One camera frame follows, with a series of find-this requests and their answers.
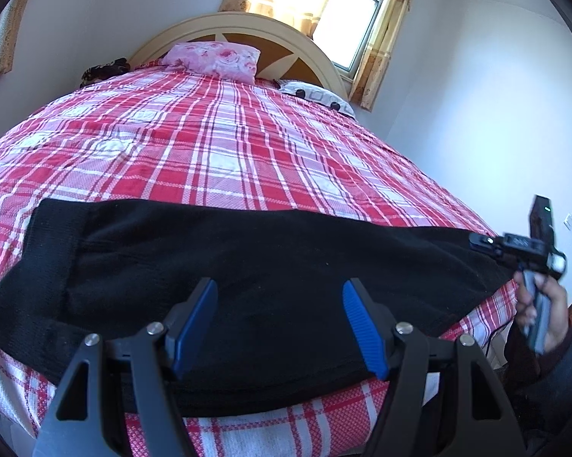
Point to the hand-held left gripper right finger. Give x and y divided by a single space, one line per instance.
364 331

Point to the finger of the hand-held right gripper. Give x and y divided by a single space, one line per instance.
485 243

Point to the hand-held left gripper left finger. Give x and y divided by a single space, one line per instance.
198 328

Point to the black pants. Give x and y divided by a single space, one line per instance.
267 257

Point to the person's right forearm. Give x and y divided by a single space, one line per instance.
552 390

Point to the person's right hand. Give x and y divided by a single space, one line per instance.
559 304

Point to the red plaid bed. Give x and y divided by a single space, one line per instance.
219 143

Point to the yellow patterned curtain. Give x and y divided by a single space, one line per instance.
3 43
385 43

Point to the white patterned pillow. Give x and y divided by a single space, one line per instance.
314 93

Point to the window behind headboard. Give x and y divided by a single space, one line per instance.
352 24

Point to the pink floral pillow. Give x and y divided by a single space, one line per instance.
214 59

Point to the dark floral cloth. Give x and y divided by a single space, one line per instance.
105 70

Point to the cream wooden headboard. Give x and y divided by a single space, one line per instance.
247 24

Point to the white wall socket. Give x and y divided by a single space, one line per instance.
570 220

